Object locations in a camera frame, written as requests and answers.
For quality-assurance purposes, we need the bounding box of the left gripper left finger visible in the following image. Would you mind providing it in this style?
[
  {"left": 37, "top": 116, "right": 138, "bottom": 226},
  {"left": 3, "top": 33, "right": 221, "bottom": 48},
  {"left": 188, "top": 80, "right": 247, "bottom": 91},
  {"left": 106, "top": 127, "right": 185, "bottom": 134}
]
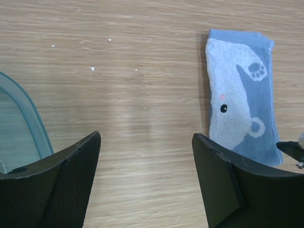
[{"left": 0, "top": 131, "right": 101, "bottom": 228}]

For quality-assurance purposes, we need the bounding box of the blue bear towel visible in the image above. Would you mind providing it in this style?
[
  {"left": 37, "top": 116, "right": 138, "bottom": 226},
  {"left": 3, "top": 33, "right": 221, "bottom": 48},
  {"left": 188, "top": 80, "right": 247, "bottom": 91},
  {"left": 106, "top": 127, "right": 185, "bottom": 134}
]
[{"left": 205, "top": 29, "right": 283, "bottom": 166}]

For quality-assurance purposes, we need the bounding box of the translucent blue plastic bin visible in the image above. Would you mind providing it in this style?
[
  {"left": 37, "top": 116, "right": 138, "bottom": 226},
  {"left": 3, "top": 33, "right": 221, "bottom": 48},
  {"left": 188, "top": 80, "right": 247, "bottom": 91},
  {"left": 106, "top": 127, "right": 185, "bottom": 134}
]
[{"left": 0, "top": 72, "right": 54, "bottom": 174}]

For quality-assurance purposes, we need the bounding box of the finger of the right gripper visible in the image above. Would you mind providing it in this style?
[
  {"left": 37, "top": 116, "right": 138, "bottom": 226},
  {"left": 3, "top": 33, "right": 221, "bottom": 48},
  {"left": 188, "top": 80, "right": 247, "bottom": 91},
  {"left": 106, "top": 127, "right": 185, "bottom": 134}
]
[{"left": 276, "top": 141, "right": 304, "bottom": 166}]

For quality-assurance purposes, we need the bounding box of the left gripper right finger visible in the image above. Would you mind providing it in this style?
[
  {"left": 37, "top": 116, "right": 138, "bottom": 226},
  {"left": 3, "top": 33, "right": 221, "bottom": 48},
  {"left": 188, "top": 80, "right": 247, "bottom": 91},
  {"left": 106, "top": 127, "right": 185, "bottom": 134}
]
[{"left": 192, "top": 133, "right": 304, "bottom": 228}]

